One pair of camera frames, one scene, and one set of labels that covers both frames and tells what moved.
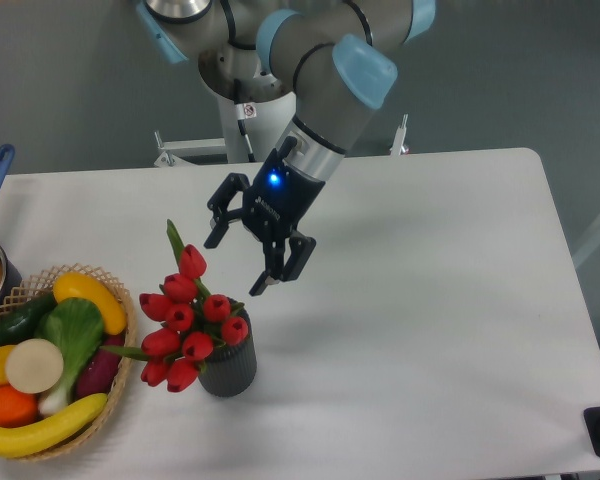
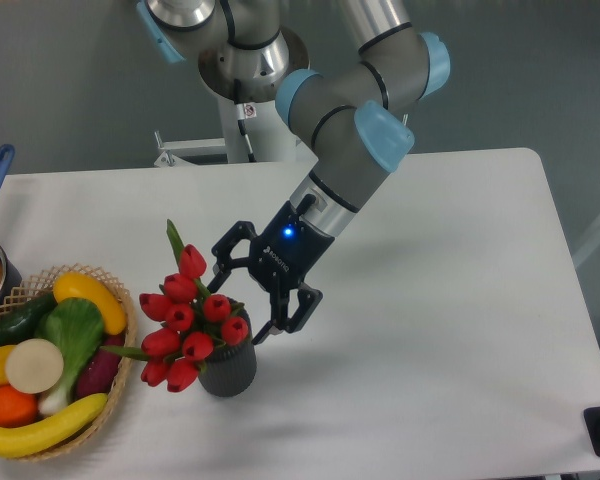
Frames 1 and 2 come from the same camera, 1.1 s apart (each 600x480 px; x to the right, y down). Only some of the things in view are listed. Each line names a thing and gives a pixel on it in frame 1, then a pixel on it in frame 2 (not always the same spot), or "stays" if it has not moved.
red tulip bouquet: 188,323 stays
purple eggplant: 98,374 stays
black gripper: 272,205 to 284,253
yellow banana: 5,441 stays
